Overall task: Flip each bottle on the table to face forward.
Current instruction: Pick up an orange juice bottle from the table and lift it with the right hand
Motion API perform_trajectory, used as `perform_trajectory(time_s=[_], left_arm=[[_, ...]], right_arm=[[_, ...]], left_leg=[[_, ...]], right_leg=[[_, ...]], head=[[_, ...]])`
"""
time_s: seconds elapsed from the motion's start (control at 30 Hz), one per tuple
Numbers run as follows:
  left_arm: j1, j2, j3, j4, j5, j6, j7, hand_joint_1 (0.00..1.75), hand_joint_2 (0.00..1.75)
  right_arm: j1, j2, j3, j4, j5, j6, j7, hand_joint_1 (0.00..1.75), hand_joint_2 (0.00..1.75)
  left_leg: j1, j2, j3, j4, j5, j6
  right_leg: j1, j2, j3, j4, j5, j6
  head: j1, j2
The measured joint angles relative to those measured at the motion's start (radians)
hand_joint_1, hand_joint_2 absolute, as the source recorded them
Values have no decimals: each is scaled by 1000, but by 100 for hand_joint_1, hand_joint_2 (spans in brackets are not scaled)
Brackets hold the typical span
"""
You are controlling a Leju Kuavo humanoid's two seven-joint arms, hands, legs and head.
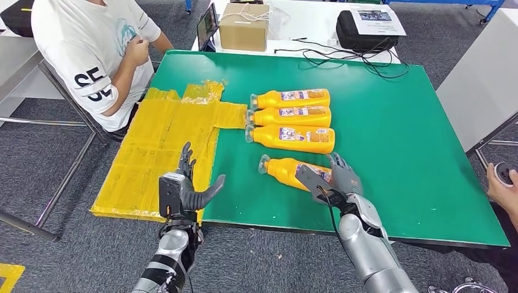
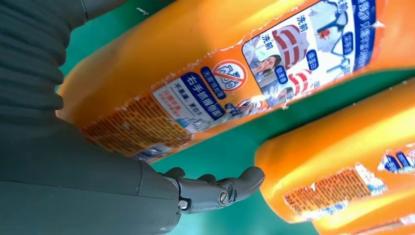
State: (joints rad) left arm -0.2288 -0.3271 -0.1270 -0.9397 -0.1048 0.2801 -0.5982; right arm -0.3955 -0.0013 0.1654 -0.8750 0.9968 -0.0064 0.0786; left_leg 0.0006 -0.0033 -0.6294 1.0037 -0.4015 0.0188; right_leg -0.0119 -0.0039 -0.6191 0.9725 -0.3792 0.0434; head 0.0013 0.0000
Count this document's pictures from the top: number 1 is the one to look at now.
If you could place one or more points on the black tablet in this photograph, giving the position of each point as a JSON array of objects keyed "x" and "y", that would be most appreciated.
[{"x": 206, "y": 26}]

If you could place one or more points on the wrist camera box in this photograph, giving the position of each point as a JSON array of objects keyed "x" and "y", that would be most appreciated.
[
  {"x": 315, "y": 184},
  {"x": 170, "y": 194}
]

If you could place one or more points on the white table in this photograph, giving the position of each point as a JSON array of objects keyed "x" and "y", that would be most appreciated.
[{"x": 307, "y": 22}]

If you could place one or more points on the person's left forearm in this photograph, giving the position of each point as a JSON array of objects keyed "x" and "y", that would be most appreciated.
[{"x": 164, "y": 42}]

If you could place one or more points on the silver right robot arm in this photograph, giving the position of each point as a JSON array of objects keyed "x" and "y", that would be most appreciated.
[{"x": 364, "y": 250}]

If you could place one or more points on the black bag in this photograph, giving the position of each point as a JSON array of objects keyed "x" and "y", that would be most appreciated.
[{"x": 16, "y": 20}]

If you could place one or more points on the brown cardboard box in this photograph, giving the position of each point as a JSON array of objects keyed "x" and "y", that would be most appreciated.
[{"x": 242, "y": 30}]

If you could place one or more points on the small white round device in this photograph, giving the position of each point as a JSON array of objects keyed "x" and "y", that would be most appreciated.
[{"x": 504, "y": 174}]

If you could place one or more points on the person's right hand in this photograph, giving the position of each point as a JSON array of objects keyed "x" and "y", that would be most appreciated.
[{"x": 137, "y": 50}]

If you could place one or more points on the small white adapter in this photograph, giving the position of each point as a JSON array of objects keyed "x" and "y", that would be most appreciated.
[{"x": 332, "y": 42}]

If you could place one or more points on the chrome metal frame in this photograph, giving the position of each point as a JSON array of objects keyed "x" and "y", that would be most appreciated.
[{"x": 465, "y": 288}]

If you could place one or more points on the white printed paper sheet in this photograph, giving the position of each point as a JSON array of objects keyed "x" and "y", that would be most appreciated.
[{"x": 378, "y": 24}]

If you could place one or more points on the orange plastic detergent bottle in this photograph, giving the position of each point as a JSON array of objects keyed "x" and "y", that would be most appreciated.
[
  {"x": 267, "y": 140},
  {"x": 275, "y": 100},
  {"x": 275, "y": 118},
  {"x": 283, "y": 170}
]

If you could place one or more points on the yellow floor tape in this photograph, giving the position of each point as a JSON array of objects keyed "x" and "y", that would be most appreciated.
[{"x": 10, "y": 275}]

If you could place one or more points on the grey metal table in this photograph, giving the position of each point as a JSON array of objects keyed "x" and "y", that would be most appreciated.
[{"x": 14, "y": 56}]

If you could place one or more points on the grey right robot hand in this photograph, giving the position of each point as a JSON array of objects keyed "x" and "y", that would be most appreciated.
[{"x": 346, "y": 180}]

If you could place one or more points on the pale grey table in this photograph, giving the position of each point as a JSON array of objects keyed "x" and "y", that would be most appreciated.
[{"x": 479, "y": 81}]

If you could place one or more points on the person's hand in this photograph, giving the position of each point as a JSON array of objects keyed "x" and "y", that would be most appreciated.
[{"x": 506, "y": 196}]

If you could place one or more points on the blue metal frame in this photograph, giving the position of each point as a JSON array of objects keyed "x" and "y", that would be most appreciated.
[{"x": 445, "y": 2}]

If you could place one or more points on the black zip case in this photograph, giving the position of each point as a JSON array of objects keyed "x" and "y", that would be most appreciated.
[{"x": 350, "y": 38}]

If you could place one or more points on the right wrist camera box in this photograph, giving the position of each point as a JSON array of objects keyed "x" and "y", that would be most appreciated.
[{"x": 315, "y": 184}]

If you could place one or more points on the blue metal post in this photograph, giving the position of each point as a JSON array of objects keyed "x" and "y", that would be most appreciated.
[{"x": 188, "y": 4}]

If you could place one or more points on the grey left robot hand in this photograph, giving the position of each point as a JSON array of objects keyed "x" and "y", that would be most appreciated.
[{"x": 192, "y": 198}]

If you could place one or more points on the black stool seat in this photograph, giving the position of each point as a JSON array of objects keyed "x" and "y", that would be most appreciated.
[{"x": 111, "y": 134}]

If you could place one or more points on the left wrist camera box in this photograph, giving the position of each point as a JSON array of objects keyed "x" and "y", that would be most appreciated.
[{"x": 170, "y": 194}]

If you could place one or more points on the yellow taped cardboard mat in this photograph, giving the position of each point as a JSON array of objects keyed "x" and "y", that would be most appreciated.
[{"x": 153, "y": 161}]

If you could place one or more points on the person's right forearm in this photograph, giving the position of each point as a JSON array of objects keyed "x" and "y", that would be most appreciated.
[{"x": 119, "y": 87}]

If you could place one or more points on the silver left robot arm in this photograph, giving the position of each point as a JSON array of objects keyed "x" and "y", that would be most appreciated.
[{"x": 170, "y": 246}]

